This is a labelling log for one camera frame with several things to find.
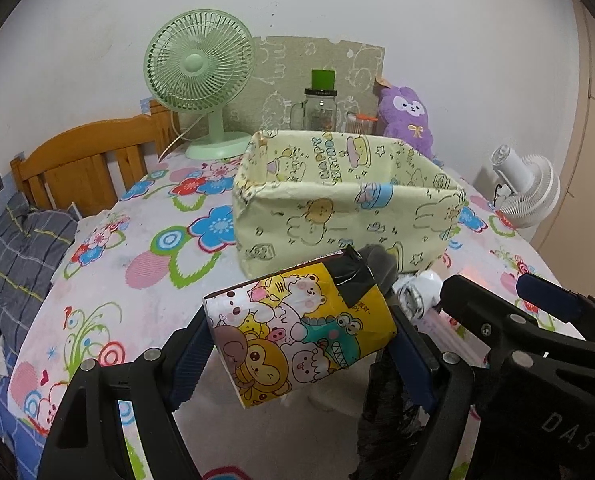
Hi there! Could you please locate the grey sock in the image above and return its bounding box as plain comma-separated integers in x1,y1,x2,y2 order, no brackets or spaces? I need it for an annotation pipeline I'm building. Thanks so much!
359,244,398,296

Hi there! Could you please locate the cartoon animal tissue pack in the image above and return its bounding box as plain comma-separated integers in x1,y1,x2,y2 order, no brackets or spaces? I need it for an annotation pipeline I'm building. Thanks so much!
203,247,396,408

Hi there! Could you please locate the white standing fan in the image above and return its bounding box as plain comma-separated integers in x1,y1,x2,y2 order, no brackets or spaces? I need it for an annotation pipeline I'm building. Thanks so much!
491,144,560,229

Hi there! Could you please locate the floral tablecloth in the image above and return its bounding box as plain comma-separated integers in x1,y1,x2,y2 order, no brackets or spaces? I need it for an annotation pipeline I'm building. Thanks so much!
9,136,581,479

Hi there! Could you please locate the grey plaid pillow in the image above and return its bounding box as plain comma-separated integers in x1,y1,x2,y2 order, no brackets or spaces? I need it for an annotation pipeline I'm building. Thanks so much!
0,192,77,352

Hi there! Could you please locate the purple plush bunny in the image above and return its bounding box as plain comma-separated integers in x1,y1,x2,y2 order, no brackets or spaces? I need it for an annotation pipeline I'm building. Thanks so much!
378,87,433,160

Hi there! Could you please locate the yellow cartoon fabric storage box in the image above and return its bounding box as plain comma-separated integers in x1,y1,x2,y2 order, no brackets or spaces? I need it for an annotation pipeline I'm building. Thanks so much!
232,130,465,278

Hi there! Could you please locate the toothpick jar orange lid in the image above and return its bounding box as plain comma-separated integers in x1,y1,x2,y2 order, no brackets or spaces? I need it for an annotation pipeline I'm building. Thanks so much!
345,112,378,134

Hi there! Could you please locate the wooden bed headboard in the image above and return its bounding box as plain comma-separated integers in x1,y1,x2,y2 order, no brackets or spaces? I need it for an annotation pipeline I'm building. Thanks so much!
10,100,179,216

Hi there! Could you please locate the glass jar mug green lid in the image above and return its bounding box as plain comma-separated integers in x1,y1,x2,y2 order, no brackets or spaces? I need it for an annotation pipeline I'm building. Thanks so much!
290,70,337,131

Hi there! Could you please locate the green cartoon board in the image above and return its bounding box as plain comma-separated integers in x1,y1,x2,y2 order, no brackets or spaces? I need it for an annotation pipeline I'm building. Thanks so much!
224,36,385,133

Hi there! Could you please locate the green desk fan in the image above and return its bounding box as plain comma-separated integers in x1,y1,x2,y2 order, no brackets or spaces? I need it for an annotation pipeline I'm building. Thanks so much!
143,9,255,160

